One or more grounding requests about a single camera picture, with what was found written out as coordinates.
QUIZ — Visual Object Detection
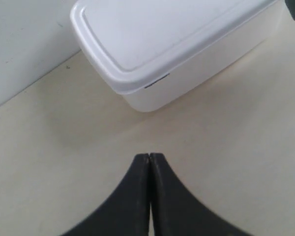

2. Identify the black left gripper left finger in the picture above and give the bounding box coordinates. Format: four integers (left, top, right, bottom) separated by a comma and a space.
64, 154, 150, 236

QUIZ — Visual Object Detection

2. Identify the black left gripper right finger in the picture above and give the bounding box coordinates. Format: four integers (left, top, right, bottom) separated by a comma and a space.
149, 153, 247, 236

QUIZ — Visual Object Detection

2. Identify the white lidded plastic container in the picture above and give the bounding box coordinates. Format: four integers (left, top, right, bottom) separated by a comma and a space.
70, 0, 285, 112

